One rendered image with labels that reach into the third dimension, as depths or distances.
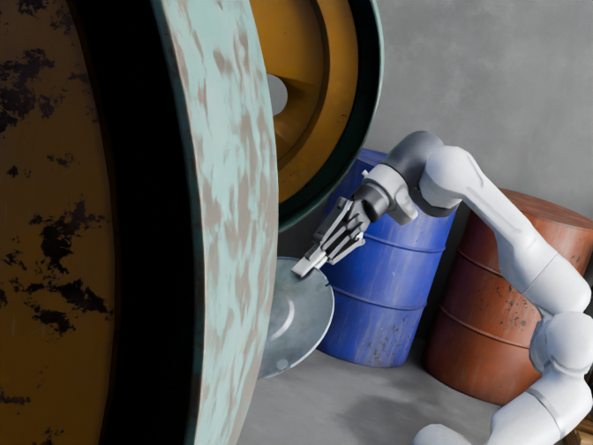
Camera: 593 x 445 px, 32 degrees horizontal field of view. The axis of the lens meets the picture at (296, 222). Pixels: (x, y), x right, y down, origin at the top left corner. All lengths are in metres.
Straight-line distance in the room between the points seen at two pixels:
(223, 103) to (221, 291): 0.08
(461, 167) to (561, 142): 3.24
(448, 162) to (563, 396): 0.49
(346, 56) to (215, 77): 1.78
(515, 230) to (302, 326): 0.45
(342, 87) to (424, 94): 2.99
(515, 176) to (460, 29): 0.77
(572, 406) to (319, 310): 0.50
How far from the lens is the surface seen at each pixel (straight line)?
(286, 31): 2.28
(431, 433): 2.06
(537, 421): 2.03
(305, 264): 2.05
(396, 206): 2.13
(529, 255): 2.09
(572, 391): 2.06
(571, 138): 5.29
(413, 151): 2.15
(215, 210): 0.43
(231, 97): 0.48
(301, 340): 1.95
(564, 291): 2.11
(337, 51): 2.23
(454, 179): 2.05
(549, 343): 2.04
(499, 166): 5.27
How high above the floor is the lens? 1.57
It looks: 13 degrees down
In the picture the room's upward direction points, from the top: 17 degrees clockwise
